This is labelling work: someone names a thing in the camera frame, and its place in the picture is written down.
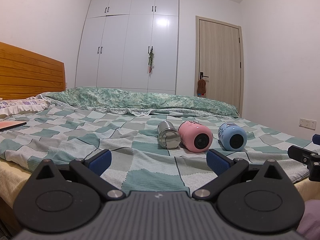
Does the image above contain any green checkered bed sheet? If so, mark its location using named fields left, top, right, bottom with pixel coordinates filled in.
left=1, top=106, right=319, bottom=193

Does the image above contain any white wardrobe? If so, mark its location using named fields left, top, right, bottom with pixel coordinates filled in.
left=75, top=0, right=179, bottom=94

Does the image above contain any pink book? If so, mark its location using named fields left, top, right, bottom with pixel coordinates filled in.
left=0, top=121, right=27, bottom=132

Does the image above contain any green floral quilt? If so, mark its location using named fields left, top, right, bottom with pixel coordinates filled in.
left=36, top=87, right=240, bottom=118

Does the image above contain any floral ruffled pillow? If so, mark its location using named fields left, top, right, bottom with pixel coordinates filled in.
left=0, top=99, right=49, bottom=119

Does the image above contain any stainless steel cup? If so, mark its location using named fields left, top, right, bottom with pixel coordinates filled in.
left=157, top=121, right=181, bottom=150

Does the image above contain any pink cup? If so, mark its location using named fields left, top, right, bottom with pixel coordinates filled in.
left=178, top=121, right=213, bottom=153

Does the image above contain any hanging green ornament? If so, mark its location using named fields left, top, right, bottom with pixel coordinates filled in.
left=148, top=48, right=154, bottom=74

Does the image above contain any wooden headboard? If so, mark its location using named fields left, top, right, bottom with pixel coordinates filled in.
left=0, top=42, right=66, bottom=100

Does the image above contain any wooden door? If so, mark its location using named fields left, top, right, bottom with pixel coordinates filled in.
left=194, top=16, right=244, bottom=114

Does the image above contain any black door handle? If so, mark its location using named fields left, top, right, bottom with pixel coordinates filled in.
left=200, top=72, right=209, bottom=79

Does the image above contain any wall power socket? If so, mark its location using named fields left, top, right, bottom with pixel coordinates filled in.
left=299, top=118, right=317, bottom=131

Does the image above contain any light blue cup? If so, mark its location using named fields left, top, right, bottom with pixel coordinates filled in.
left=218, top=122, right=247, bottom=152

